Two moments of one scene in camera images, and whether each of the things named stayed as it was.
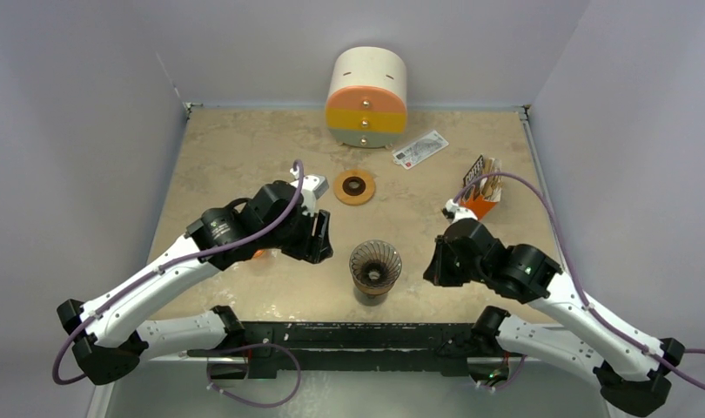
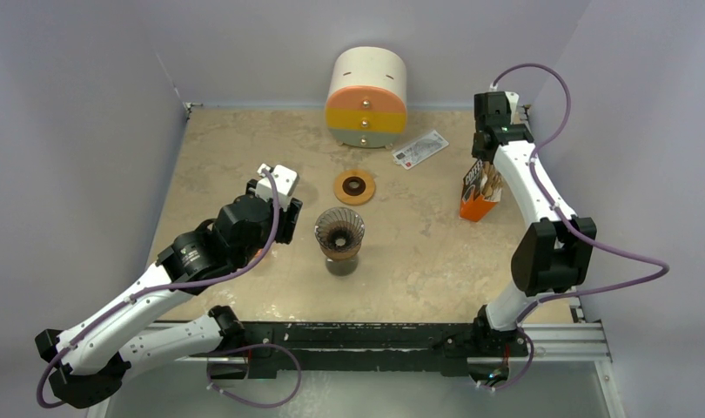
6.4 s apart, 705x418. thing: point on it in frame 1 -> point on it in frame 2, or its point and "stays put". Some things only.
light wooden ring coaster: x=354 y=187 stays put
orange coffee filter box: x=482 y=196 stays put
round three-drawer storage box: x=366 y=97 stays put
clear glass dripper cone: x=375 y=263 -> x=339 y=229
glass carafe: x=369 y=300 -> x=342 y=268
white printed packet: x=419 y=150 stays put
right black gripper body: x=446 y=257 -> x=482 y=148
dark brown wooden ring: x=374 y=292 -> x=339 y=256
